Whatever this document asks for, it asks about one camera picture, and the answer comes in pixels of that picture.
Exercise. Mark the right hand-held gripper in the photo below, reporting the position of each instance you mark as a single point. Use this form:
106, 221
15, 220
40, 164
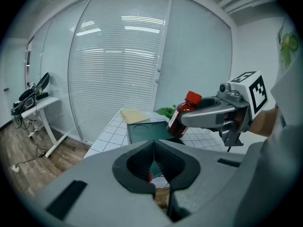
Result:
255, 91

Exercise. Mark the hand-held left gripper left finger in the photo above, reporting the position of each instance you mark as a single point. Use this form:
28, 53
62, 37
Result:
99, 174

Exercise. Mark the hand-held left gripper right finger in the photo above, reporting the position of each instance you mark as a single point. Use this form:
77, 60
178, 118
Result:
208, 188

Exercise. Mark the small red object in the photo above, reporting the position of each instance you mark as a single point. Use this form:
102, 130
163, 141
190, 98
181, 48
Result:
182, 112

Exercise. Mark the dark green box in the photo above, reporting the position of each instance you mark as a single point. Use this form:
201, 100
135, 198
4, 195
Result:
146, 133

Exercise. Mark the person's right forearm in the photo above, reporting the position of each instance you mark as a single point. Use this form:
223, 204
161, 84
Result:
262, 122

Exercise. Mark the person's right hand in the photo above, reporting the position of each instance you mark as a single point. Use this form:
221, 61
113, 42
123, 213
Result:
237, 118

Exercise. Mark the potted green plant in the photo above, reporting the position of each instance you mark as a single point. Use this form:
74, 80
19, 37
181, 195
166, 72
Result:
166, 111

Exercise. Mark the white checkered tablecloth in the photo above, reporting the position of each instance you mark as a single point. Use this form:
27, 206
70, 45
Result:
113, 131

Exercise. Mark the yellow hardcover book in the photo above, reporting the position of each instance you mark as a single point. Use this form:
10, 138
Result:
135, 116

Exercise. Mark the grey flower print shirt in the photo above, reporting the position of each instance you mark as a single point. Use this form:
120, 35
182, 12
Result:
284, 150

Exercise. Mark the white power adapter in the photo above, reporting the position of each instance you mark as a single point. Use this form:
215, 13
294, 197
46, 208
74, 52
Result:
14, 168

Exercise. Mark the white desk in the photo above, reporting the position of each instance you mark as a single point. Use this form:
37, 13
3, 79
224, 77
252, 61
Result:
47, 103

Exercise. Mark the glass partition with blinds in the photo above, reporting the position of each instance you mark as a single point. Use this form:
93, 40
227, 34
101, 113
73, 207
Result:
118, 67

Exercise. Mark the pile of black equipment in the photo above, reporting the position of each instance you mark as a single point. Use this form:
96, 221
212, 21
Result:
30, 96

